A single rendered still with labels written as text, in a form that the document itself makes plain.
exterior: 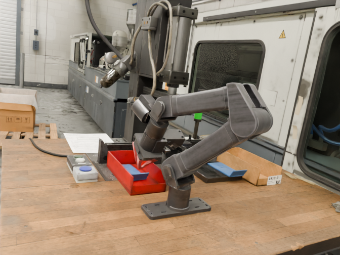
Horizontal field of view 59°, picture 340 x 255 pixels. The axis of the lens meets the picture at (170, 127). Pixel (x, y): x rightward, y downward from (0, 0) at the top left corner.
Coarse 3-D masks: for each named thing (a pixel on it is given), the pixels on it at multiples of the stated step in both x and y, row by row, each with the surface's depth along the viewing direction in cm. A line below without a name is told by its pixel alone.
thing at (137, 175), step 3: (123, 165) 111; (126, 165) 112; (129, 165) 112; (129, 168) 109; (132, 168) 109; (129, 171) 107; (132, 171) 107; (135, 171) 107; (132, 174) 98; (135, 174) 98; (138, 174) 99; (141, 174) 99; (144, 174) 100; (147, 174) 101; (135, 177) 99; (138, 177) 100; (141, 177) 101; (144, 177) 102; (135, 180) 100
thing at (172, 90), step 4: (172, 84) 118; (176, 84) 118; (144, 88) 135; (148, 88) 131; (156, 88) 139; (160, 88) 138; (168, 88) 120; (172, 88) 119; (176, 88) 120; (144, 92) 135; (148, 92) 131; (156, 92) 124; (160, 92) 121; (164, 92) 128; (168, 92) 120; (172, 92) 119; (176, 92) 120; (156, 96) 124; (160, 96) 121
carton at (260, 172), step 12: (228, 156) 124; (240, 156) 135; (252, 156) 128; (240, 168) 118; (252, 168) 112; (264, 168) 122; (276, 168) 117; (252, 180) 112; (264, 180) 112; (276, 180) 115
